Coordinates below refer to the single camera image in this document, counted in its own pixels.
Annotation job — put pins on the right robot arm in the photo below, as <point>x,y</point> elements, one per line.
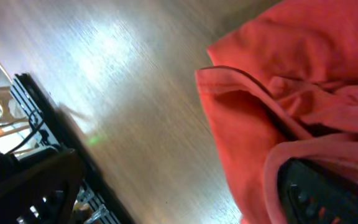
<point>19,193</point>

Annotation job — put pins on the red McKinney printed t-shirt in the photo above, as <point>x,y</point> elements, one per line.
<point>283,85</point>

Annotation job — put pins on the black aluminium frame rail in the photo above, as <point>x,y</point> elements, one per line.
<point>55,133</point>

